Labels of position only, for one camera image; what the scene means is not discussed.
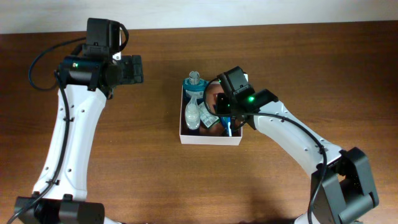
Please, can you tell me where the teal mouthwash bottle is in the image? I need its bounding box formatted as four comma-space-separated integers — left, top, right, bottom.
182, 71, 209, 105

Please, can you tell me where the white cardboard box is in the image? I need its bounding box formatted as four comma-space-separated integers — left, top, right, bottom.
179, 82, 243, 146

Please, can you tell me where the green white soap packet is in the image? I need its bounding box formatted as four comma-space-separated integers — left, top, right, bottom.
198, 102, 220, 129

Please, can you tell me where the blue white toothbrush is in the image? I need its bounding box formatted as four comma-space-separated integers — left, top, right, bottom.
223, 117, 233, 137

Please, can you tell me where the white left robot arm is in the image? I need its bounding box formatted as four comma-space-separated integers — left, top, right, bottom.
12, 18, 144, 223

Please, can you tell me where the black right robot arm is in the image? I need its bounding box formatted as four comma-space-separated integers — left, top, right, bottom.
215, 67, 379, 224

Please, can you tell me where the clear foam pump bottle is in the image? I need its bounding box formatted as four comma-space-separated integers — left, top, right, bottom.
185, 96, 201, 130

